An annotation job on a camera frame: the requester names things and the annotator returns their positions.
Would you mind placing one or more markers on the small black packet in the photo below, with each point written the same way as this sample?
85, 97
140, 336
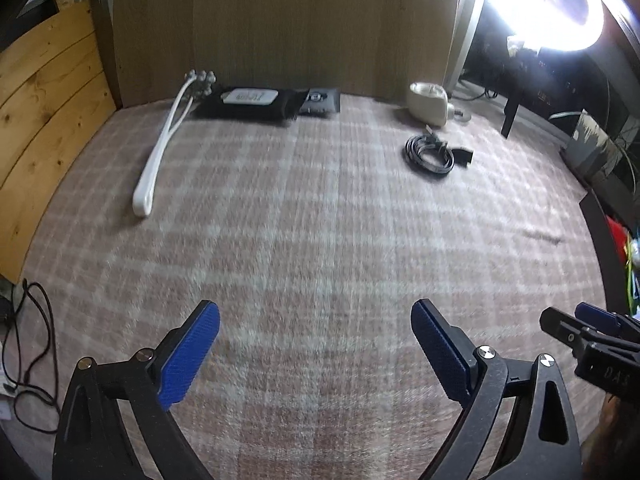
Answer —
321, 102

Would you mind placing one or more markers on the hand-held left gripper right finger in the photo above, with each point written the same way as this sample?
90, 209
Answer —
440, 350

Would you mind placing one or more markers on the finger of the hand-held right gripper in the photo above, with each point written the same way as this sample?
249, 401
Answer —
600, 319
567, 332

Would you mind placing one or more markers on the white round plug-in device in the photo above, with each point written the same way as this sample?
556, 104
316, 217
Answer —
429, 102

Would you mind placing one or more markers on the brown wooden panel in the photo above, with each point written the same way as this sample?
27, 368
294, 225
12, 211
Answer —
300, 25

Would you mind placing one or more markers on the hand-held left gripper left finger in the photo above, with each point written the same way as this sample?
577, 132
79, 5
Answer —
192, 350

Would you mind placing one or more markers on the green packet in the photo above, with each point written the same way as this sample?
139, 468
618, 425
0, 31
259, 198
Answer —
634, 275

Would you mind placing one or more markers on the white roller massage stick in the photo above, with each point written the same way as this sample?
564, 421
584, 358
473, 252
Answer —
156, 155

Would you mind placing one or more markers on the white post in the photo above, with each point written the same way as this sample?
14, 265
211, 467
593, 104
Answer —
462, 35

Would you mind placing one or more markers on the plaid blanket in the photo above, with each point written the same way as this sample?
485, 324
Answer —
310, 240

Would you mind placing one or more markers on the black lamp stand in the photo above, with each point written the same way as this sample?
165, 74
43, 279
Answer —
511, 110

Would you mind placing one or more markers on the black storage box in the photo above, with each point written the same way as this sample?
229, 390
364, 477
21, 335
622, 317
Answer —
597, 240

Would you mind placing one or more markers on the black wet wipes pack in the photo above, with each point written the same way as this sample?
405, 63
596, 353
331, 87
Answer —
250, 107

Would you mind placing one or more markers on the red pouch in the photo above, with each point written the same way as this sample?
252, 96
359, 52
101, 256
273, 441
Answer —
617, 235

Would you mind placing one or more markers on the potted plant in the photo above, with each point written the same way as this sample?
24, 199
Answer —
592, 145

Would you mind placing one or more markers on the light wooden plank board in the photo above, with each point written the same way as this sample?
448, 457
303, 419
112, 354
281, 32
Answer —
45, 125

